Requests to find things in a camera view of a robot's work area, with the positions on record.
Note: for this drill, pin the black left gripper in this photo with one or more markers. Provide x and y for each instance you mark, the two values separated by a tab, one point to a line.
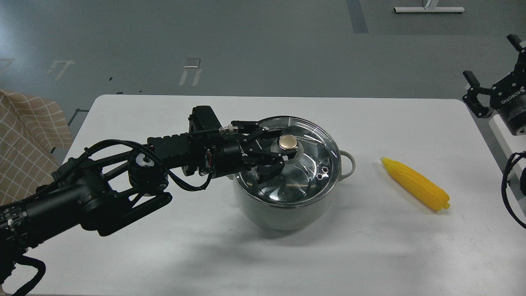
233	154

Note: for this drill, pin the yellow corn cob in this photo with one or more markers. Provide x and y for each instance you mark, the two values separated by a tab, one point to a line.
415	183

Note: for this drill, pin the grey steel cooking pot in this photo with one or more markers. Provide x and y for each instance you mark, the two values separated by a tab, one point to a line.
291	218

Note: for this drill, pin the glass pot lid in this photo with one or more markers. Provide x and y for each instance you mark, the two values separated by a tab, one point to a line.
310	176

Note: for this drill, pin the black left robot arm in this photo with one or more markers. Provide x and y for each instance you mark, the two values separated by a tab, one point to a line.
117	182

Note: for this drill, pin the white stand base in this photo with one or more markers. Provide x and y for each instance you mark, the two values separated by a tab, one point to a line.
430	6

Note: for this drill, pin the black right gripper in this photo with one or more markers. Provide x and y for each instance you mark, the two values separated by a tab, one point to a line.
509	98

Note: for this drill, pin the beige checkered cloth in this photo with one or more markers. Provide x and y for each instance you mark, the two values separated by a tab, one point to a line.
30	127

